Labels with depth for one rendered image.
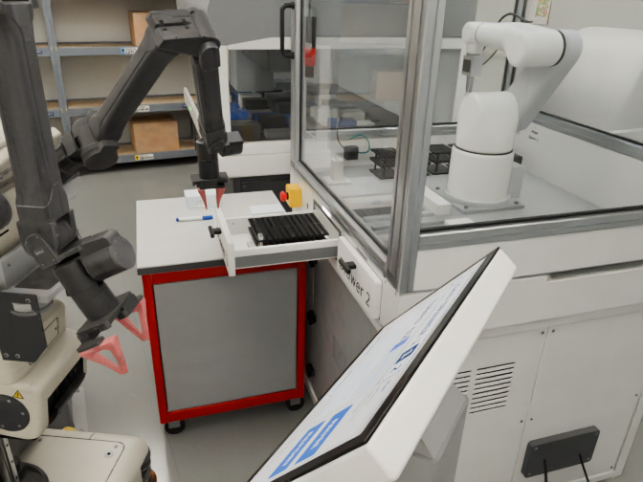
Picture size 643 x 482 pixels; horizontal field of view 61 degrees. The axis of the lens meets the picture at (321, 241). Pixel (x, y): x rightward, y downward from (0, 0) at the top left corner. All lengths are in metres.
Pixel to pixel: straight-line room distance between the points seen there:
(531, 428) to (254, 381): 1.00
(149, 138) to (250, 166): 2.98
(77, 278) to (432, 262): 0.76
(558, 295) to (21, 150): 1.27
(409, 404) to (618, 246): 1.10
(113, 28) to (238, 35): 3.36
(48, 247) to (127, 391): 1.67
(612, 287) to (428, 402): 1.12
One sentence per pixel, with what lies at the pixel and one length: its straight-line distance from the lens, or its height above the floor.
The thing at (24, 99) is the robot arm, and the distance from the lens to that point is 0.89.
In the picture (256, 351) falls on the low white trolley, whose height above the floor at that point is 0.35.
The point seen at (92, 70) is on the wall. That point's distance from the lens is 5.68.
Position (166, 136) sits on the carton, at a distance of 5.42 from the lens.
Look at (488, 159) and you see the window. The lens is 1.28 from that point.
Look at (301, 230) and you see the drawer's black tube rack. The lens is 1.70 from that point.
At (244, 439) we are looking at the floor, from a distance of 2.25.
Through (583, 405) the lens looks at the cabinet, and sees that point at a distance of 1.94.
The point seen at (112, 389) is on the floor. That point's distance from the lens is 2.58.
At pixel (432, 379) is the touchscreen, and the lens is 0.66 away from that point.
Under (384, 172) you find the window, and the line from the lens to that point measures 1.34.
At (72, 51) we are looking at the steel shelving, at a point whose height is 1.06.
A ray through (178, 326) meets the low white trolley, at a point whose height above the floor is 0.51.
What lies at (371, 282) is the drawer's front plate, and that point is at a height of 0.92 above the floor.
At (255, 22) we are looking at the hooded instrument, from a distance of 2.39.
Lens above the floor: 1.59
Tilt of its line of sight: 25 degrees down
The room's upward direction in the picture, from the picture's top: 2 degrees clockwise
